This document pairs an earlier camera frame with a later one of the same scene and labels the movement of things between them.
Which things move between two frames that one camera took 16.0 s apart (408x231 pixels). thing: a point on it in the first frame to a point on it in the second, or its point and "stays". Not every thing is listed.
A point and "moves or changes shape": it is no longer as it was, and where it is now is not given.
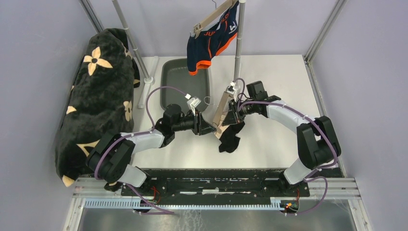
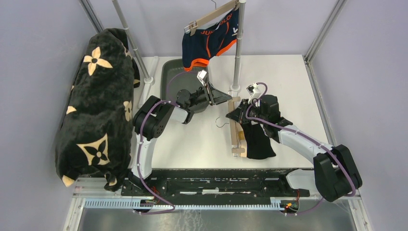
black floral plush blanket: x=100 y=101 stays
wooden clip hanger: x=218 y=128 to x=238 y=138
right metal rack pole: x=239 y=40 stays
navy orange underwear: x=200 y=50 moves or changes shape
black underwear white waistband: x=229 y=141 to x=259 y=146
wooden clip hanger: x=218 y=12 moves or changes shape
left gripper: x=201 y=127 to x=214 y=96
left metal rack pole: x=140 y=61 stays
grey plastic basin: x=174 y=73 stays
